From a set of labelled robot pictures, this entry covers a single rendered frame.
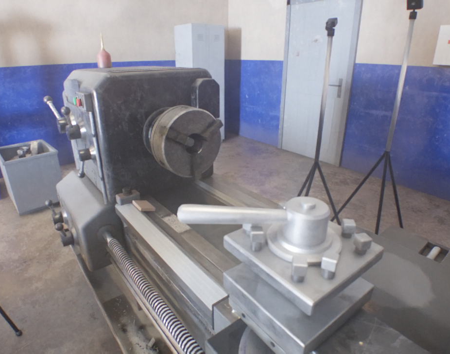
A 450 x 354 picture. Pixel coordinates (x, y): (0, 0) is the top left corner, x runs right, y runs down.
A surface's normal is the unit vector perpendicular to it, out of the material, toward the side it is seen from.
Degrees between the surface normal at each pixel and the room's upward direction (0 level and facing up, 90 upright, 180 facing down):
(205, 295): 36
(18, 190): 90
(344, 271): 0
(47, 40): 90
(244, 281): 0
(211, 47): 90
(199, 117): 90
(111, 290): 0
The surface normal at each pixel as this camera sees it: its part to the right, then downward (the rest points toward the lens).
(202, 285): -0.46, -0.61
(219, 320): -0.78, 0.24
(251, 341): 0.00, -0.92
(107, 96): 0.62, 0.30
